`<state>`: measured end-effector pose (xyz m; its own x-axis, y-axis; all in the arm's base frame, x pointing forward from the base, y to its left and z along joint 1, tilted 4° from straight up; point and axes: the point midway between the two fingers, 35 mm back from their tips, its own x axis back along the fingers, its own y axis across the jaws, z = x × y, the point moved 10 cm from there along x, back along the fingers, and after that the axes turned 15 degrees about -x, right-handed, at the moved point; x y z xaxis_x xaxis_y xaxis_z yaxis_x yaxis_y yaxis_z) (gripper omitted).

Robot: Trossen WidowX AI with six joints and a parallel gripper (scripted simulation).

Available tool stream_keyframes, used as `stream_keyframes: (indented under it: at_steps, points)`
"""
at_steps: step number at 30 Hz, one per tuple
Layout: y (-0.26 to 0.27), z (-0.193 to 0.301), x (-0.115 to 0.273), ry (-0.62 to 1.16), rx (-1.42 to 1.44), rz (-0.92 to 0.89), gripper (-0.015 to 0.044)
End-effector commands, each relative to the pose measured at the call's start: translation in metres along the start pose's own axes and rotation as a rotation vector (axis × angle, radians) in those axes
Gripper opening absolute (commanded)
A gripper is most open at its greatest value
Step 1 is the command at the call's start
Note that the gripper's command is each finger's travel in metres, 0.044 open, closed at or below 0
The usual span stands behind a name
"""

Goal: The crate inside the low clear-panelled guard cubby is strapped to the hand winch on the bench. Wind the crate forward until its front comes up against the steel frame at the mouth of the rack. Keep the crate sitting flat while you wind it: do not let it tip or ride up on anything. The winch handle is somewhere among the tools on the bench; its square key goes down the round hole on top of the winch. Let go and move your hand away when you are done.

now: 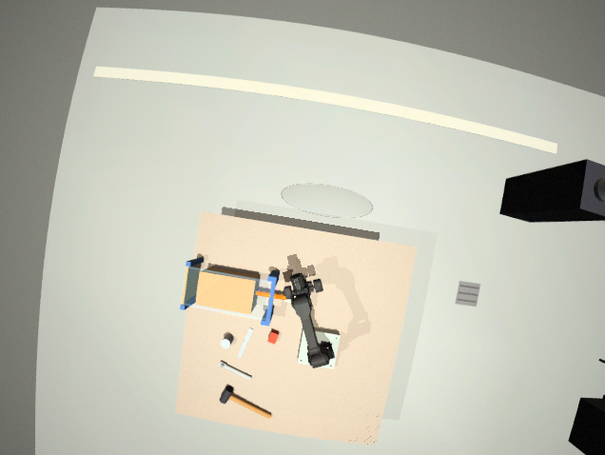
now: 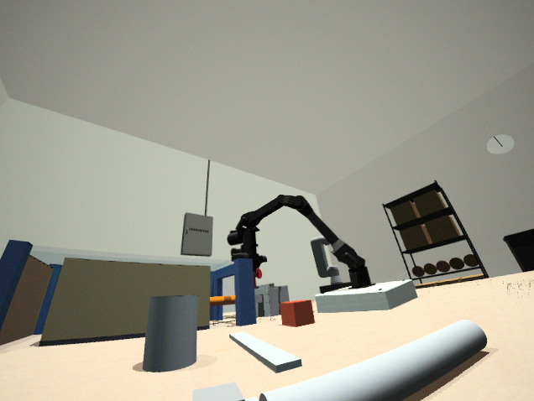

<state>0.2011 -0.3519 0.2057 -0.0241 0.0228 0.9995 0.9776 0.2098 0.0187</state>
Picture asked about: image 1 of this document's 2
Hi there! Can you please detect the hammer with black head and wooden handle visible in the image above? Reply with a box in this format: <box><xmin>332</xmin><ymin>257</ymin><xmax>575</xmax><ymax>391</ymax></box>
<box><xmin>220</xmin><ymin>386</ymin><xmax>271</xmax><ymax>419</ymax></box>

